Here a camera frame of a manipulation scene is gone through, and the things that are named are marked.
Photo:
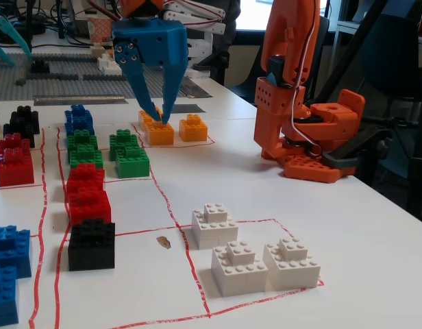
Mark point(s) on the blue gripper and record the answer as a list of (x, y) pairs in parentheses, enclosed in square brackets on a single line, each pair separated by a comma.
[(155, 42)]

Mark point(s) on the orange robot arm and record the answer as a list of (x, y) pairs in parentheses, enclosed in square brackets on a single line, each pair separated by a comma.
[(283, 37)]

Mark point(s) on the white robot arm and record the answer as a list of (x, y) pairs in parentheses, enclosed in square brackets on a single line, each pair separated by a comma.
[(200, 44)]

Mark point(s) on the orange lego block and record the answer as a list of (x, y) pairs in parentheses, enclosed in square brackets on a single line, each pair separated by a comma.
[(193, 130), (141, 120), (159, 135)]

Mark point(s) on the green lego block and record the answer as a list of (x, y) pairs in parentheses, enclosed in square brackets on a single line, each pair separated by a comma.
[(86, 158), (133, 164), (81, 137), (123, 140)]

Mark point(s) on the blue lego block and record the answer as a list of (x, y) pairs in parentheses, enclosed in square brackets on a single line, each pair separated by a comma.
[(2, 298), (10, 252), (77, 111), (80, 127)]

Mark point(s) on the red lego block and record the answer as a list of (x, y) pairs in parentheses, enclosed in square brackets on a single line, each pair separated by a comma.
[(89, 207), (15, 169), (12, 141), (85, 175)]

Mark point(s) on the white lego block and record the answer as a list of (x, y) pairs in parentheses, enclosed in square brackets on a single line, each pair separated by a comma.
[(292, 265), (214, 226), (239, 272)]

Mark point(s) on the wide grey tape strip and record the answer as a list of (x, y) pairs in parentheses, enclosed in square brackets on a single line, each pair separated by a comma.
[(195, 88)]

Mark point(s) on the white lego brick pile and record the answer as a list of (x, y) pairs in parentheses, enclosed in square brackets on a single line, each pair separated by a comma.
[(108, 66)]

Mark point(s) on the dark grey brick row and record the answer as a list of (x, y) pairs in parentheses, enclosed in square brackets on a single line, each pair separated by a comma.
[(105, 78), (60, 77)]

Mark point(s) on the cream lego brick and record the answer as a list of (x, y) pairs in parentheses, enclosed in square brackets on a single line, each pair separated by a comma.
[(98, 51)]

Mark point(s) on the red patterned paper cup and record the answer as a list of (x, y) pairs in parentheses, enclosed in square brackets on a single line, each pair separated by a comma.
[(99, 30)]

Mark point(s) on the long grey tape strip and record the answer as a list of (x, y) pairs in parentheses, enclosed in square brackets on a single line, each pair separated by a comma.
[(79, 100)]

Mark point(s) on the person in dark clothing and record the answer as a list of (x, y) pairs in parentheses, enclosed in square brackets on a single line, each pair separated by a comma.
[(228, 37)]

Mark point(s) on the small dark grey brick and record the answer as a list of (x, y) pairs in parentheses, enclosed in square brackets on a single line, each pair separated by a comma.
[(21, 82)]

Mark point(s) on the grey lego baseplate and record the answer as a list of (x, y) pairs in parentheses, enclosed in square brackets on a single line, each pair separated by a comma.
[(12, 90)]

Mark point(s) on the teal claw finger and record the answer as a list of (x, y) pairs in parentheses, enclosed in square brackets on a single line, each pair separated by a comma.
[(10, 31), (1, 53)]

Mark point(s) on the small brown scrap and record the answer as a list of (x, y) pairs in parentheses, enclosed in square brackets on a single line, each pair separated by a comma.
[(164, 242)]

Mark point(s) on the grey black table clamp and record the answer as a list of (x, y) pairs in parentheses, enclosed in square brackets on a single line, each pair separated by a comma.
[(351, 155)]

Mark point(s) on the dark blue chair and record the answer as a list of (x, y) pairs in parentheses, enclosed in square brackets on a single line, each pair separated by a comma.
[(392, 51)]

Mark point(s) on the black lego wall piece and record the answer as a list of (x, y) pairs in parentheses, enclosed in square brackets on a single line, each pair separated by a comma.
[(39, 66)]

